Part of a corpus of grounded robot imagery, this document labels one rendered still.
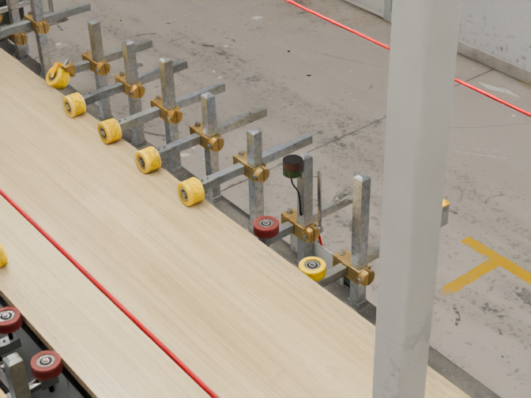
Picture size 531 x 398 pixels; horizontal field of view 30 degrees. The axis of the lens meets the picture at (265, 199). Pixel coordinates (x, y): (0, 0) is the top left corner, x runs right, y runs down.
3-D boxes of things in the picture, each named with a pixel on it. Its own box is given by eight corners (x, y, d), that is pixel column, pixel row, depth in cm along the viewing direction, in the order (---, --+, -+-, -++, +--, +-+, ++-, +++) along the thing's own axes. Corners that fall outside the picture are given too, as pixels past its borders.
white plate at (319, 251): (291, 247, 329) (291, 223, 323) (344, 286, 312) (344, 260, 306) (290, 248, 329) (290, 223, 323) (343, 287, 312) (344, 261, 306)
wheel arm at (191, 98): (220, 88, 374) (220, 79, 372) (226, 91, 372) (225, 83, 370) (106, 132, 349) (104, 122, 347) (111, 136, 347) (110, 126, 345)
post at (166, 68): (176, 170, 373) (166, 54, 346) (182, 174, 371) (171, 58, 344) (168, 173, 371) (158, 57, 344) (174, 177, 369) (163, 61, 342)
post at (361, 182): (357, 300, 307) (362, 170, 280) (365, 306, 305) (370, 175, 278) (349, 305, 305) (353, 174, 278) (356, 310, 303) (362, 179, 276)
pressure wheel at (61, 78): (53, 85, 389) (63, 67, 389) (63, 92, 384) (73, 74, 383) (41, 80, 385) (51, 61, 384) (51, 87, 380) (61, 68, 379)
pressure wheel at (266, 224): (269, 240, 317) (268, 211, 310) (284, 252, 311) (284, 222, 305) (249, 249, 313) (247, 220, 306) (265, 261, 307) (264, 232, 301)
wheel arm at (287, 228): (360, 193, 333) (360, 183, 330) (367, 198, 330) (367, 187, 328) (258, 244, 311) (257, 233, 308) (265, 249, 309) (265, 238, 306)
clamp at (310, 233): (292, 219, 321) (292, 207, 319) (320, 238, 313) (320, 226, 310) (279, 227, 319) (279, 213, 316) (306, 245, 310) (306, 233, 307)
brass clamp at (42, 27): (36, 22, 431) (35, 11, 428) (51, 31, 422) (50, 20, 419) (24, 26, 428) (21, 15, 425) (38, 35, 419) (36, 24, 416)
